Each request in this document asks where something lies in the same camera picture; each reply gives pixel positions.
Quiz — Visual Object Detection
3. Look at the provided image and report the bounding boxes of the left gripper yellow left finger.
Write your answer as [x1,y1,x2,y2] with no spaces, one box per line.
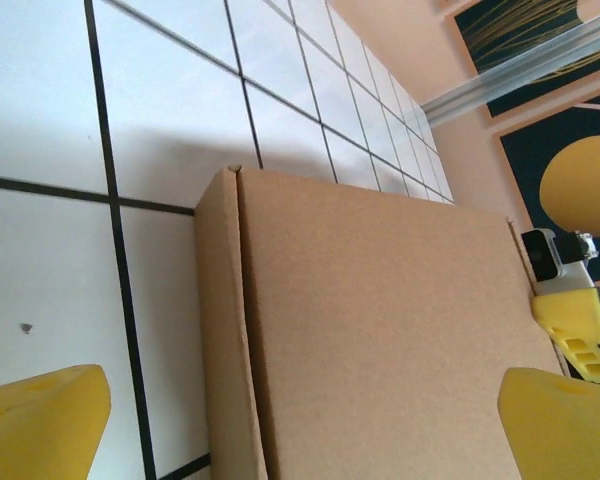
[0,364,112,480]

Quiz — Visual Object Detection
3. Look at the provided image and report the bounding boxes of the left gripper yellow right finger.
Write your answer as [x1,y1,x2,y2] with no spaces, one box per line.
[497,367,600,480]

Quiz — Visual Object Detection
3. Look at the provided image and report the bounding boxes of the brown cardboard box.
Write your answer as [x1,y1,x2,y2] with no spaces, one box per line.
[193,164,569,480]

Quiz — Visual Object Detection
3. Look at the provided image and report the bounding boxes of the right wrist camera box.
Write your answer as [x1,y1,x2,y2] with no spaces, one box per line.
[521,227,600,297]

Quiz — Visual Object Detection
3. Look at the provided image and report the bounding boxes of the aluminium corner post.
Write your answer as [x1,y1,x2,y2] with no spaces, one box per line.
[422,0,600,126]

